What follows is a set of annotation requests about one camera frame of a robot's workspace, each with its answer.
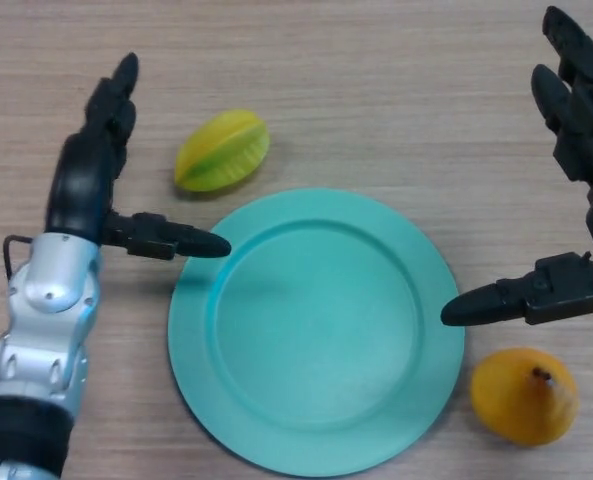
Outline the yellow starfruit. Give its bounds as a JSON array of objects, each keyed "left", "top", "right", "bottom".
[{"left": 174, "top": 108, "right": 271, "bottom": 194}]

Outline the green round plate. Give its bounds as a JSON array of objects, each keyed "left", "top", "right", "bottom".
[{"left": 167, "top": 187, "right": 466, "bottom": 464}]

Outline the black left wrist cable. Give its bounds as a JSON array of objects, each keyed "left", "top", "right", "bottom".
[{"left": 2, "top": 235, "right": 38, "bottom": 280}]

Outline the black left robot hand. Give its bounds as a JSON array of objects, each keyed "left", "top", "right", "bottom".
[{"left": 44, "top": 52, "right": 233, "bottom": 261}]

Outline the orange pear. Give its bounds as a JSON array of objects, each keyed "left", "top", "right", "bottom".
[{"left": 470, "top": 348, "right": 580, "bottom": 448}]

